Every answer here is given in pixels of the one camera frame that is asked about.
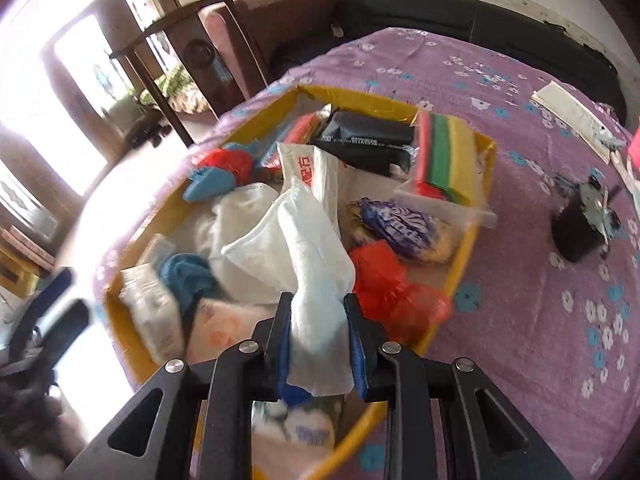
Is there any black sofa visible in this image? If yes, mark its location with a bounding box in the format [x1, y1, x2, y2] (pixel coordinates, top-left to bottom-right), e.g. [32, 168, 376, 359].
[270, 0, 630, 123]

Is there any stack of papers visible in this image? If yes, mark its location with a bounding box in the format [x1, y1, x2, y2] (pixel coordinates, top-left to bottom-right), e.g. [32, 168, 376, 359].
[531, 80, 628, 152]

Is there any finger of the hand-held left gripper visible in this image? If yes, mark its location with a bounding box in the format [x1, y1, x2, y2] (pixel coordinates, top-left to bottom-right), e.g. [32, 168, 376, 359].
[37, 266, 77, 302]
[10, 299, 92, 376]

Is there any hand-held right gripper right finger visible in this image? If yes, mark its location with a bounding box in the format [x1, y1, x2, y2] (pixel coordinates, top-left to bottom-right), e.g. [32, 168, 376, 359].
[342, 292, 576, 480]

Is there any yellow cardboard box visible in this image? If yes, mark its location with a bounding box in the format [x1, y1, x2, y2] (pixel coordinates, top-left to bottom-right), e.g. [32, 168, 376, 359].
[102, 85, 498, 480]

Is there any brown sofa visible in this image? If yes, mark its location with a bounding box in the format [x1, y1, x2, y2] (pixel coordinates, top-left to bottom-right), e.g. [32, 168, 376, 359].
[200, 0, 342, 111]

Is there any grey electronic gadget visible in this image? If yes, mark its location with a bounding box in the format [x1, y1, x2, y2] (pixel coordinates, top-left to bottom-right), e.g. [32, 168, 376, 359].
[555, 172, 626, 256]

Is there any red plastic bag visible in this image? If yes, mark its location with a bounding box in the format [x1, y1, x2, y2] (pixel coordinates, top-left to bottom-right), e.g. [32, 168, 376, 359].
[348, 240, 455, 345]
[191, 147, 257, 187]

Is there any black packet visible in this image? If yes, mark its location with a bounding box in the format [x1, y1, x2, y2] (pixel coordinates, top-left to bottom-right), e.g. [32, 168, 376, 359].
[311, 109, 417, 177]

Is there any red packet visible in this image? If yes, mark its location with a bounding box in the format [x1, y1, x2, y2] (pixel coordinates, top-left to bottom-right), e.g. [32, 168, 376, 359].
[280, 112, 323, 146]

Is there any green patterned cushion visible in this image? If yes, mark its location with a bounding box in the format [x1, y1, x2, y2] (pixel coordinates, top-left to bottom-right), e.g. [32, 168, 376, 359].
[137, 65, 213, 116]

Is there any purple floral tablecloth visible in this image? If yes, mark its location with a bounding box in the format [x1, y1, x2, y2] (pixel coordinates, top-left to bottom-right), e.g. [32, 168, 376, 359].
[95, 27, 640, 480]

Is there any blue white plastic tissue bag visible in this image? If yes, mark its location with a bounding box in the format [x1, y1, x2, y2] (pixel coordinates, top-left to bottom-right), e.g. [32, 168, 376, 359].
[348, 198, 455, 264]

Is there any pink tissue pack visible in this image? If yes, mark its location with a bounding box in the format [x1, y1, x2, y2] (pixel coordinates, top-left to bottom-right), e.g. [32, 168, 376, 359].
[189, 297, 275, 352]

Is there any blue cloth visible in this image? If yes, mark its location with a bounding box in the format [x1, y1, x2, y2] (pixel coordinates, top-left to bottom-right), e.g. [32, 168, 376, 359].
[181, 166, 237, 204]
[159, 253, 218, 313]

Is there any pink green yellow sponge pack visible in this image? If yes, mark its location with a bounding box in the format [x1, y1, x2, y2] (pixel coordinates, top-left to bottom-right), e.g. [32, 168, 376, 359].
[394, 109, 499, 231]

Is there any dark wooden chair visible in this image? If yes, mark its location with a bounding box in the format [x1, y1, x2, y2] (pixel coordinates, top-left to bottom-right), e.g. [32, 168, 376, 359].
[109, 0, 273, 148]

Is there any small white cloth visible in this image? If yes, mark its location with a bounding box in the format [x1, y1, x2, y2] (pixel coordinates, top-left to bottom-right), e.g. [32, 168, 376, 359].
[221, 176, 357, 397]

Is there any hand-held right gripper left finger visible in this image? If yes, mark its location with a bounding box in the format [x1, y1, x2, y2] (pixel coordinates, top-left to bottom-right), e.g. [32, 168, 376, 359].
[75, 292, 293, 480]

